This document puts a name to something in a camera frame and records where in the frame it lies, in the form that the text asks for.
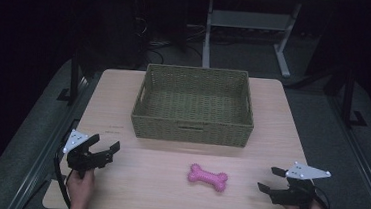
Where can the aluminium rail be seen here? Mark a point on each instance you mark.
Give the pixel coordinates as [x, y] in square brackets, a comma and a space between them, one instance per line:
[359, 158]
[48, 147]

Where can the green woven basket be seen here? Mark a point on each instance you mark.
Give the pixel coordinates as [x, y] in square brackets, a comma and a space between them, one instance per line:
[193, 111]

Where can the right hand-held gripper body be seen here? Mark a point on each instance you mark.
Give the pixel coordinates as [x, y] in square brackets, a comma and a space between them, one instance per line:
[296, 195]

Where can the grey metal desk frame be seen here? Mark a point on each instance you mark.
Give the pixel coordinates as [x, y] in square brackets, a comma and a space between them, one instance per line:
[250, 20]

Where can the pink bone-shaped toy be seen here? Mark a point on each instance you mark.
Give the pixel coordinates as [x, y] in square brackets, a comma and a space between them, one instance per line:
[207, 177]

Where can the black metal stand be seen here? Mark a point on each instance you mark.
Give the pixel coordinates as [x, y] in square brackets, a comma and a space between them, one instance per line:
[348, 97]
[74, 75]

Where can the person's left hand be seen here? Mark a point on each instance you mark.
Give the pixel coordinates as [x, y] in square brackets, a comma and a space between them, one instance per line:
[79, 189]

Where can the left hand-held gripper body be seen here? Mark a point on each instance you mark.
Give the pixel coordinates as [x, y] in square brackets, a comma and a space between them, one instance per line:
[77, 158]

